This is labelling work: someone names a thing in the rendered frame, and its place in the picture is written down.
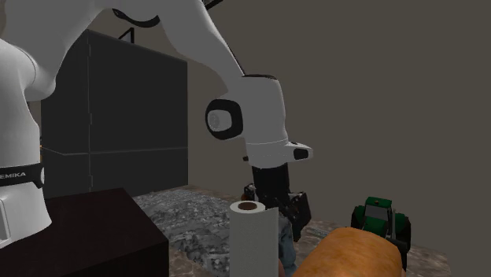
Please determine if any dark maroon robot stand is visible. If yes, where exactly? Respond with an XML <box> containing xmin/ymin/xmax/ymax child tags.
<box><xmin>0</xmin><ymin>187</ymin><xmax>170</xmax><ymax>277</ymax></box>

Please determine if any white paper towel roll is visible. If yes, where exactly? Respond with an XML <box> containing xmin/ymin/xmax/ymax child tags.
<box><xmin>228</xmin><ymin>199</ymin><xmax>280</xmax><ymax>277</ymax></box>

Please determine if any green toy tractor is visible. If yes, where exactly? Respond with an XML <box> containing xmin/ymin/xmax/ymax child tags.
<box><xmin>350</xmin><ymin>195</ymin><xmax>412</xmax><ymax>271</ymax></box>

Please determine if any orange brown bread loaf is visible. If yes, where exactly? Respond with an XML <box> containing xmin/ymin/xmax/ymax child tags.
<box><xmin>292</xmin><ymin>226</ymin><xmax>404</xmax><ymax>277</ymax></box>

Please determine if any blue grey mottled object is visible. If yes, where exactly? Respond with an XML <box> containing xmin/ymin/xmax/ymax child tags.
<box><xmin>278</xmin><ymin>212</ymin><xmax>299</xmax><ymax>276</ymax></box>

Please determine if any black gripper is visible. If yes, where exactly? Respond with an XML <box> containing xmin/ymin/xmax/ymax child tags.
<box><xmin>243</xmin><ymin>163</ymin><xmax>312</xmax><ymax>243</ymax></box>

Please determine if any large dark cabinet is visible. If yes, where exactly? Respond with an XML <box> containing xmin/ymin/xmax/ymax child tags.
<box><xmin>39</xmin><ymin>28</ymin><xmax>190</xmax><ymax>200</ymax></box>

